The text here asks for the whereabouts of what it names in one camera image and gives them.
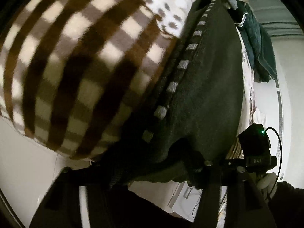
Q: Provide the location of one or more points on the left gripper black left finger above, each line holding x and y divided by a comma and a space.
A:
85, 198

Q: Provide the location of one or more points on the white bed headboard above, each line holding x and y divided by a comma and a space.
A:
281, 101

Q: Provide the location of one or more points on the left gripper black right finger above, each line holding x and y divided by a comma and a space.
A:
245, 206

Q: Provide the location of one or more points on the floral bed blanket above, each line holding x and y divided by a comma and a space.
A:
73, 71

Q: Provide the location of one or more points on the dark green folded quilt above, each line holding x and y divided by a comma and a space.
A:
258, 45

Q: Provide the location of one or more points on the right grey curtain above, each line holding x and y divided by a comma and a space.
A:
275, 18

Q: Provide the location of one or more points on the folded black grey striped sweater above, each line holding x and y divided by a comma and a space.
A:
237, 12

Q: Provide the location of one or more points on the dark striped knit sweater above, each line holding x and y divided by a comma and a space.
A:
193, 112

